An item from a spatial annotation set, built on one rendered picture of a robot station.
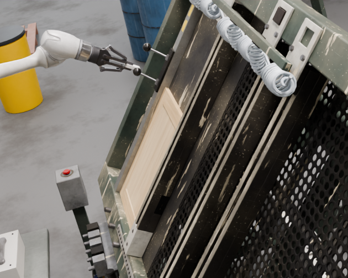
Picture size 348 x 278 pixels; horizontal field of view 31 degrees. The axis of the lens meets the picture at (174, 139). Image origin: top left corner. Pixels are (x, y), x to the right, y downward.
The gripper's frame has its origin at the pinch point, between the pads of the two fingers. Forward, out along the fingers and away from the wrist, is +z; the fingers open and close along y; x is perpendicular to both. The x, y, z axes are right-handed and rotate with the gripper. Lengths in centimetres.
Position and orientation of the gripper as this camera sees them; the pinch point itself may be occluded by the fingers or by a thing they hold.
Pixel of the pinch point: (132, 66)
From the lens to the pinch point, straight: 287.6
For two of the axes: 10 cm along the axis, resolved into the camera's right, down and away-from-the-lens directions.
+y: -3.8, 8.5, 3.5
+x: 2.2, 4.6, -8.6
